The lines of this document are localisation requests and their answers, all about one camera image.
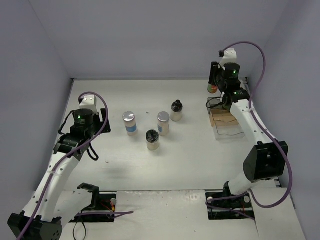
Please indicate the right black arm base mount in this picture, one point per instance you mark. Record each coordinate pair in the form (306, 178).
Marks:
(219, 208)

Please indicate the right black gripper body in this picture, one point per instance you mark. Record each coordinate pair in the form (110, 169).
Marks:
(214, 74)

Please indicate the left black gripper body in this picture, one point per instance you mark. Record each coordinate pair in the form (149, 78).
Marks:
(104, 122)

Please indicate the black cap white powder jar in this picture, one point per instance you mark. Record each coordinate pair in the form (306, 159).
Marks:
(152, 139)

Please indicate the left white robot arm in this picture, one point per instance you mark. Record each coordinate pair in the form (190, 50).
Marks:
(43, 218)

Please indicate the clear tiered organizer tray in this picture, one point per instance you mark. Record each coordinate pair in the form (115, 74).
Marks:
(224, 124)

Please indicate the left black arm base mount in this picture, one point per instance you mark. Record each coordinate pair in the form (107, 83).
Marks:
(101, 202)

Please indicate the silver lid jar blue label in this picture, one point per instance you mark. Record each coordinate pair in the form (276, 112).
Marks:
(130, 123)

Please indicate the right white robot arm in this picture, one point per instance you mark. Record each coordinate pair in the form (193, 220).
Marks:
(266, 160)

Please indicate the red sauce bottle yellow cap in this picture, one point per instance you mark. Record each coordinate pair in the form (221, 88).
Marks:
(212, 88)

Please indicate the rear black cap powder jar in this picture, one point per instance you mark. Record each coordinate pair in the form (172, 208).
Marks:
(176, 111)

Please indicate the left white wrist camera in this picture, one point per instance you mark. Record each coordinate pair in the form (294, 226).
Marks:
(88, 102)

